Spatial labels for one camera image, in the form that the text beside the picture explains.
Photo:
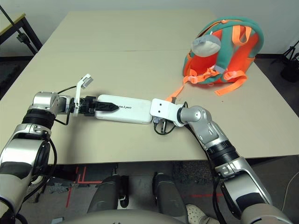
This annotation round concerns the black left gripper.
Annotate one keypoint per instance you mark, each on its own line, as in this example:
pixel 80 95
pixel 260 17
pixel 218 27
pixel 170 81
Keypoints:
pixel 87 106

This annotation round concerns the white pencil case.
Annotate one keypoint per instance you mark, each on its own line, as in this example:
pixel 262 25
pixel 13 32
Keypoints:
pixel 133 112

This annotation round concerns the grey plush backpack charm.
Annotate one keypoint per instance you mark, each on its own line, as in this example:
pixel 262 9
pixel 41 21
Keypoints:
pixel 205 46

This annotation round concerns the green and orange backpack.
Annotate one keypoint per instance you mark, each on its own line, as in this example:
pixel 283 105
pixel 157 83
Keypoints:
pixel 236 60

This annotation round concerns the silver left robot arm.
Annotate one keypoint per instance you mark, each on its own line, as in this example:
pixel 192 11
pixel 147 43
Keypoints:
pixel 42 100

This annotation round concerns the grey left robot leg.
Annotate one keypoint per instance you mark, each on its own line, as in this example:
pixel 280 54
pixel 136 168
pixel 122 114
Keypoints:
pixel 105 193

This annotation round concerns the grey robot leg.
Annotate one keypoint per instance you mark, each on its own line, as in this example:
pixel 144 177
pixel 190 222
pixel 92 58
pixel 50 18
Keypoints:
pixel 168 193
pixel 105 193

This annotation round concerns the black foam floor mat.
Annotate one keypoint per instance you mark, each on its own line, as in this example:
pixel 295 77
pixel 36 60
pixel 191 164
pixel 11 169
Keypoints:
pixel 7 77

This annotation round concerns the grey right robot leg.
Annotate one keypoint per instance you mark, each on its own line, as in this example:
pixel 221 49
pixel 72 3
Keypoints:
pixel 168 193

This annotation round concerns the grey robot torso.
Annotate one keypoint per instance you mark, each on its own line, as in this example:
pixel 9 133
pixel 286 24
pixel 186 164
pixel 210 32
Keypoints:
pixel 116 218

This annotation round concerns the thin black pole with clamp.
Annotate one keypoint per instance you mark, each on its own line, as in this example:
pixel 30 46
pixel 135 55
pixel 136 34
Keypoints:
pixel 9 18

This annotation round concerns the white perforated shoe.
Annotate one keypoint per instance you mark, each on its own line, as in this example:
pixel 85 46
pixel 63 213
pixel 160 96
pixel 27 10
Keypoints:
pixel 195 213

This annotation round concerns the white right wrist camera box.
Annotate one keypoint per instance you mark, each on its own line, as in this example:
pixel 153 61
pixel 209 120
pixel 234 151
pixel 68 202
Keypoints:
pixel 163 108

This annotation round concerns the side table with black frame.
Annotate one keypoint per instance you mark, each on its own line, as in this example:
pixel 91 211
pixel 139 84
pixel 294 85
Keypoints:
pixel 31 37

